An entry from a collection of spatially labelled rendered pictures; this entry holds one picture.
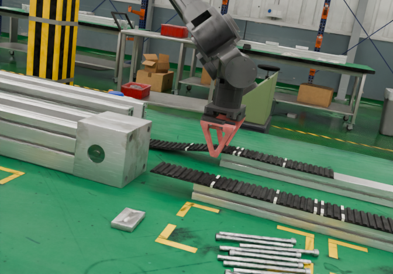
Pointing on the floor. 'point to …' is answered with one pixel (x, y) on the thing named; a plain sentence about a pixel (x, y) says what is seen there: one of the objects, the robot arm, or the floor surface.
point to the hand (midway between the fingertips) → (219, 148)
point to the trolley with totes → (176, 34)
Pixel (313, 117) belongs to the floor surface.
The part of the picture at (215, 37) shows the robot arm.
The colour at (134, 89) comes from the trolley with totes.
